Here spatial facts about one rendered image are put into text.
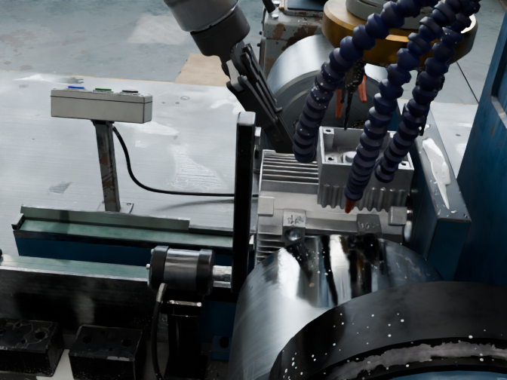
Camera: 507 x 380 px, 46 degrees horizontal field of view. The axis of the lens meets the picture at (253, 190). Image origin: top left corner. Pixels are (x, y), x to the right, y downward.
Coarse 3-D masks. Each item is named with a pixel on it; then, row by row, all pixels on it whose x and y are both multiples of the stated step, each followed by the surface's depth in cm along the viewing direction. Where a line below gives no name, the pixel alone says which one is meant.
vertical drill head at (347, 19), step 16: (336, 0) 73; (352, 0) 68; (368, 0) 66; (384, 0) 66; (336, 16) 68; (352, 16) 68; (336, 32) 67; (352, 32) 65; (400, 32) 64; (416, 32) 65; (464, 32) 65; (384, 48) 64; (400, 48) 64; (464, 48) 66; (384, 64) 66; (448, 64) 67; (352, 80) 71; (416, 80) 79
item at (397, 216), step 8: (272, 152) 90; (264, 200) 80; (272, 200) 80; (264, 208) 79; (272, 208) 79; (392, 208) 79; (400, 208) 79; (392, 216) 79; (400, 216) 79; (392, 224) 79; (400, 224) 79
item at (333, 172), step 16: (320, 128) 85; (336, 128) 85; (320, 144) 82; (336, 144) 87; (352, 144) 87; (384, 144) 86; (320, 160) 81; (336, 160) 84; (352, 160) 81; (320, 176) 79; (336, 176) 79; (400, 176) 78; (320, 192) 80; (336, 192) 80; (368, 192) 80; (384, 192) 79; (400, 192) 79; (352, 208) 81; (368, 208) 81; (384, 208) 81
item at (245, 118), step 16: (240, 112) 66; (240, 128) 64; (256, 128) 66; (240, 144) 65; (256, 144) 66; (240, 160) 66; (240, 176) 68; (240, 192) 69; (240, 208) 70; (240, 224) 72; (240, 240) 73; (240, 256) 74; (240, 272) 76; (240, 288) 78
